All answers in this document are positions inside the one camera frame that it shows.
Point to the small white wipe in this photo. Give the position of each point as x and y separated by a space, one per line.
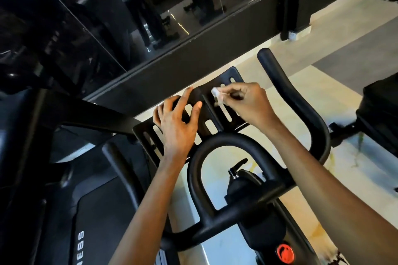
218 93

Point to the person's left hand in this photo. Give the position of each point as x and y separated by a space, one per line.
177 128

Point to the black spin bike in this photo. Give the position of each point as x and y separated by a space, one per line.
373 112
236 168

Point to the black treadmill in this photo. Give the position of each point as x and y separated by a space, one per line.
56 181

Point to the person's right forearm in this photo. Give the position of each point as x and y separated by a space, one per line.
336 193

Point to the person's right hand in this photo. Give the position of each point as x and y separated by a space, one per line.
252 103

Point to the person's left forearm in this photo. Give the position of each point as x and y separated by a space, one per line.
146 218

